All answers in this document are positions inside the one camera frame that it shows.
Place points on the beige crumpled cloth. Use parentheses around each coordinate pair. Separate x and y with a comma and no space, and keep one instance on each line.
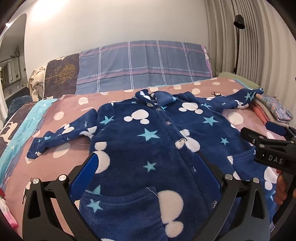
(36,84)

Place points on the black floor lamp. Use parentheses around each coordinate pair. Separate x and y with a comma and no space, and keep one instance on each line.
(240,25)

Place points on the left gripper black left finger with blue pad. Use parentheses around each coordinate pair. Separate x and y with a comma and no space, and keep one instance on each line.
(50,212)

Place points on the turquoise dark patterned blanket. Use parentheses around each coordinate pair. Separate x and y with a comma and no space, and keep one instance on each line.
(24,132)

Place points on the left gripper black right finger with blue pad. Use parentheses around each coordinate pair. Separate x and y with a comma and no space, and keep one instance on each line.
(241,213)

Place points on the navy fleece star pajama top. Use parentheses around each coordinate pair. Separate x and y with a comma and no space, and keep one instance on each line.
(151,182)

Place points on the blue plaid pillow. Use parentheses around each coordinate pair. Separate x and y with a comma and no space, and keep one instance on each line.
(141,64)

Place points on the person's right hand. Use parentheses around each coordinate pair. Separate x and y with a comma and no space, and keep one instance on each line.
(280,191)

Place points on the green pillow edge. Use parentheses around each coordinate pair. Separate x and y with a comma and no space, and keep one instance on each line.
(243,81)

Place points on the grey ribbed curtain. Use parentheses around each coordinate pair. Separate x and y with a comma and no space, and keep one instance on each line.
(267,47)

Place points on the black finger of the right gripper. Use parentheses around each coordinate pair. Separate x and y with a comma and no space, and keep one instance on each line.
(252,136)

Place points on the dark tree print pillow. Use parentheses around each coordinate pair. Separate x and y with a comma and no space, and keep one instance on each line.
(61,76)

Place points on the grey folded garment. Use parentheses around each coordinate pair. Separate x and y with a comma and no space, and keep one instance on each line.
(268,113)

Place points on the pink folded garment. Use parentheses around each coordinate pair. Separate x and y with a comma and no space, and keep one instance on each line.
(259,112)

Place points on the pink polka dot bedsheet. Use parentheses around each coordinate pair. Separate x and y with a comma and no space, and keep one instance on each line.
(61,159)

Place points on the floral folded garment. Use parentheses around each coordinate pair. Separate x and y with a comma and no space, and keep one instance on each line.
(275,107)

